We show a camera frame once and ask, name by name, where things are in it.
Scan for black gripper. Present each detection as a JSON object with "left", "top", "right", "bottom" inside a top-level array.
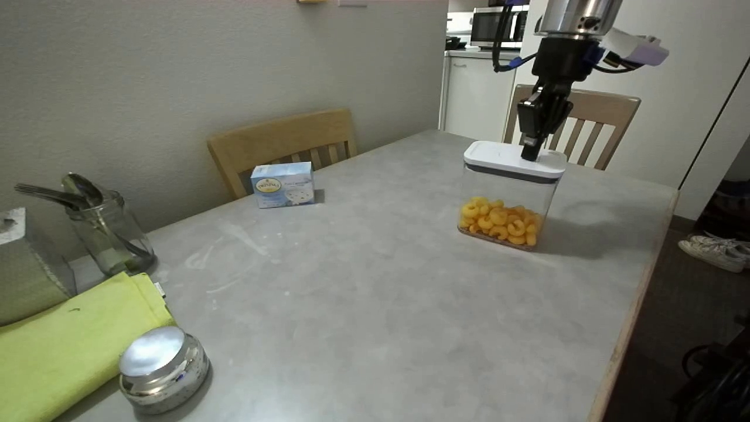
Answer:
[{"left": 515, "top": 33, "right": 604, "bottom": 163}]

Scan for light blue cardboard box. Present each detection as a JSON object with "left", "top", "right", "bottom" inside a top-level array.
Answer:
[{"left": 249, "top": 158, "right": 320, "bottom": 211}]

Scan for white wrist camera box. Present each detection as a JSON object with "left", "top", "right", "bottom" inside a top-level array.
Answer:
[{"left": 600, "top": 28, "right": 674, "bottom": 70}]

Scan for lime green cloth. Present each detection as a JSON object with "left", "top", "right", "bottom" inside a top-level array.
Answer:
[{"left": 0, "top": 270, "right": 176, "bottom": 422}]

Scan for black wheeled frame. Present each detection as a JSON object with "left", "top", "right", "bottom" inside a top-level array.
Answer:
[{"left": 674, "top": 315, "right": 750, "bottom": 422}]

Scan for white shoes on floor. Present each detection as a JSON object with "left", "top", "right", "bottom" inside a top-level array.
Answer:
[{"left": 678, "top": 231, "right": 750, "bottom": 277}]

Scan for white rectangular container lid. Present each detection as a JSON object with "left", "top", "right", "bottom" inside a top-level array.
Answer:
[{"left": 463, "top": 137, "right": 569, "bottom": 183}]

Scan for white kitchen cabinet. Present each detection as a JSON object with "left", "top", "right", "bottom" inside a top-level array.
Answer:
[{"left": 438, "top": 49, "right": 520, "bottom": 145}]

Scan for microwave oven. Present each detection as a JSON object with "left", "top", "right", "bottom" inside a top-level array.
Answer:
[{"left": 468, "top": 4, "right": 533, "bottom": 50}]

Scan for orange snack pieces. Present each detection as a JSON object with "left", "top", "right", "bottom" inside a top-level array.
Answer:
[{"left": 458, "top": 197, "right": 543, "bottom": 251}]

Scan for black cable with blue connector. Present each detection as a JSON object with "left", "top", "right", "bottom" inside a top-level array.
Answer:
[{"left": 491, "top": 0, "right": 543, "bottom": 75}]

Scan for wooden chair with slatted back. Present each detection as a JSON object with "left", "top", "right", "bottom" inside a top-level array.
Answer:
[{"left": 501, "top": 82, "right": 644, "bottom": 174}]

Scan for clear plastic storage container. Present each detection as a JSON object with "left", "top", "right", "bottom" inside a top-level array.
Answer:
[{"left": 456, "top": 163, "right": 566, "bottom": 253}]

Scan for wooden chair with solid backrest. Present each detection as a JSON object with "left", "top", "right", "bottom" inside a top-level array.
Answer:
[{"left": 207, "top": 104, "right": 361, "bottom": 201}]

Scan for round silver metal tin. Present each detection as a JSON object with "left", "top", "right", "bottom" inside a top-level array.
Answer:
[{"left": 117, "top": 322, "right": 213, "bottom": 414}]

